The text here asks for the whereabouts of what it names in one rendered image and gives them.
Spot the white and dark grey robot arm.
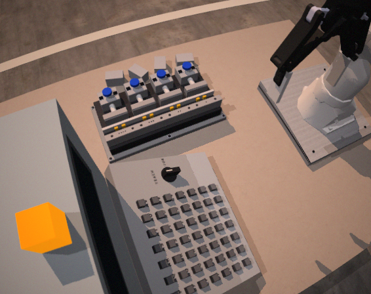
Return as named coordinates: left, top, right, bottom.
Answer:
left=297, top=24, right=371, bottom=134

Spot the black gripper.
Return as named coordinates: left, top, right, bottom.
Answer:
left=267, top=0, right=371, bottom=104

